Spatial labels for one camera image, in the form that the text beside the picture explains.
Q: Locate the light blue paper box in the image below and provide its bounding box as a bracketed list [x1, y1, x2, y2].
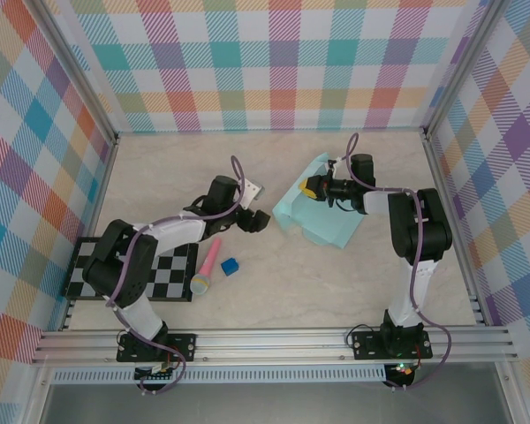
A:
[272, 152, 362, 249]

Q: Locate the pink toy microphone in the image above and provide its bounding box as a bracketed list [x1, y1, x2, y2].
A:
[190, 237, 223, 296]

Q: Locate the black grey checkerboard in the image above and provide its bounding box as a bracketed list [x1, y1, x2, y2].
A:
[61, 237, 200, 304]

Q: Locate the small black controller board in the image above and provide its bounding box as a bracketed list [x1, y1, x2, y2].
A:
[384, 361, 415, 386]
[133, 362, 180, 384]

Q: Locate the grey metal panel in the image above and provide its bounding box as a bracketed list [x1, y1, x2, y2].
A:
[39, 382, 513, 424]

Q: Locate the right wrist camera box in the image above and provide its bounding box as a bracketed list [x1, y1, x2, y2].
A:
[322, 156, 344, 178]

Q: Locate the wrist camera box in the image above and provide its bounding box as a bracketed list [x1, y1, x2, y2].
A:
[322, 156, 344, 178]
[239, 178, 266, 209]

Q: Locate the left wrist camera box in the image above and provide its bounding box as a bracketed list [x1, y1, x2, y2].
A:
[239, 178, 266, 209]

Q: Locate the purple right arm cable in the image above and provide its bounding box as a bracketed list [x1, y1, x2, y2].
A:
[344, 132, 452, 392]

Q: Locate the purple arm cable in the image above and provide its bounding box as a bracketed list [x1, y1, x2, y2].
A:
[103, 154, 248, 397]
[344, 132, 452, 392]

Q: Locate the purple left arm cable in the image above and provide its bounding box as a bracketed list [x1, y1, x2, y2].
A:
[103, 154, 248, 397]

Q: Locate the aluminium side rail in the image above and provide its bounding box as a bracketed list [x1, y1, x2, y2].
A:
[423, 132, 489, 328]
[59, 134, 120, 332]

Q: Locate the aluminium mounting rail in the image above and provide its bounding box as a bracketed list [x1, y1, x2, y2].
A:
[30, 326, 520, 366]

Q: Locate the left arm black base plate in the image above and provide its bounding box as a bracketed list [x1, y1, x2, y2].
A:
[117, 333, 198, 364]

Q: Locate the slotted grey cable duct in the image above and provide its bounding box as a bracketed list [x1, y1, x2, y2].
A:
[50, 368, 388, 384]

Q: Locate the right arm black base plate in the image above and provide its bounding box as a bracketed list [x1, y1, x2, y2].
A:
[351, 330, 434, 361]

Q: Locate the aluminium frame post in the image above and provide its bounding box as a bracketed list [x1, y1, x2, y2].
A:
[422, 0, 507, 140]
[28, 0, 120, 147]

